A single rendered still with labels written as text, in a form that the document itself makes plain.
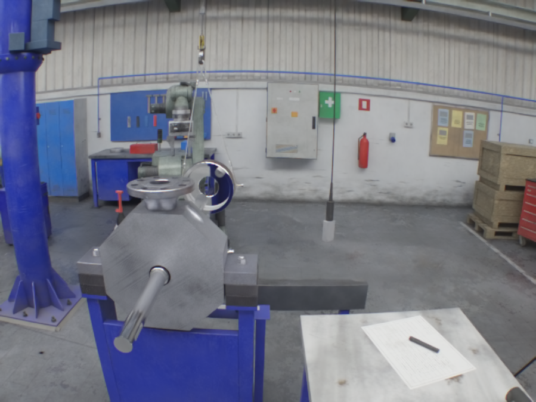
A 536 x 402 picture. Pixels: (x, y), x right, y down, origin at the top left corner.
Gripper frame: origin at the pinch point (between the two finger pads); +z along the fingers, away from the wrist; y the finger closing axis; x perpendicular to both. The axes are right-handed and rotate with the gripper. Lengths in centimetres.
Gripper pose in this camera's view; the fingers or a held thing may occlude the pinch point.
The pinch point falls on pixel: (180, 151)
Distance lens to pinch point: 367.7
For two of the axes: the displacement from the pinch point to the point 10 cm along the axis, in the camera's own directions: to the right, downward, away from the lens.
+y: -9.9, 0.3, -1.6
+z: -0.2, 9.6, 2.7
